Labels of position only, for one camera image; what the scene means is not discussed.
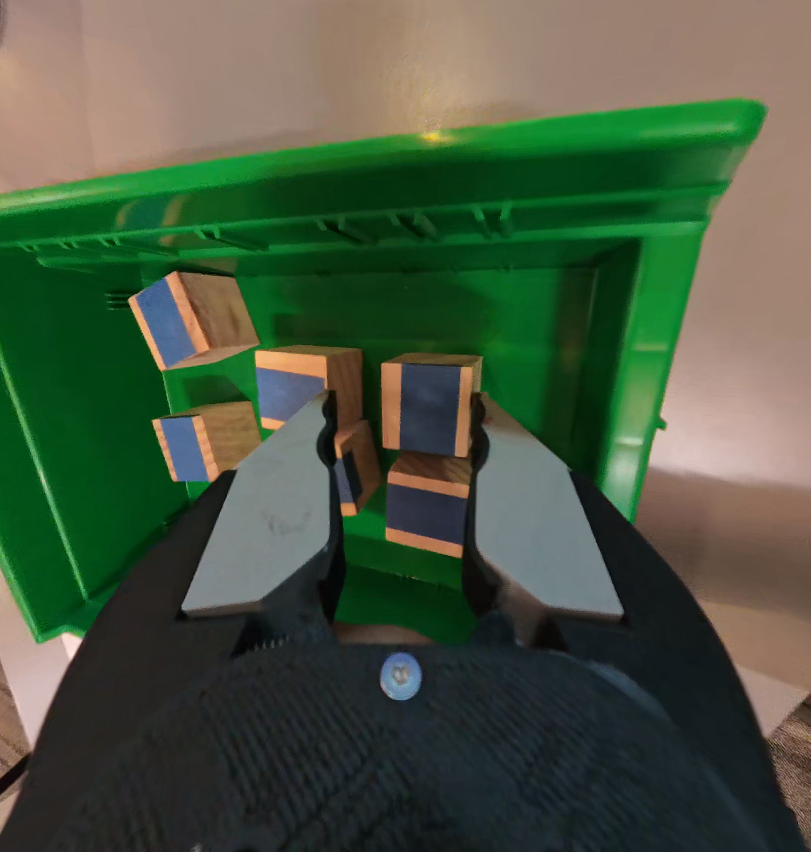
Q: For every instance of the pile of taped cubes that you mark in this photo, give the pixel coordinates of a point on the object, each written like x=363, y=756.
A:
x=206, y=313

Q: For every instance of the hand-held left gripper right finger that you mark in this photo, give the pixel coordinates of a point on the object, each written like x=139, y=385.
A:
x=545, y=532

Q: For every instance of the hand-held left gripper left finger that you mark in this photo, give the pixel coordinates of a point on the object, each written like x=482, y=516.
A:
x=266, y=532

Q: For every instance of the green plastic bin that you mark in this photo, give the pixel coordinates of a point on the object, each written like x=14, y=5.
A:
x=445, y=199

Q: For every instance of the blue-striped wooden cube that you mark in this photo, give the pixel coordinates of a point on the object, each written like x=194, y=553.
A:
x=429, y=406

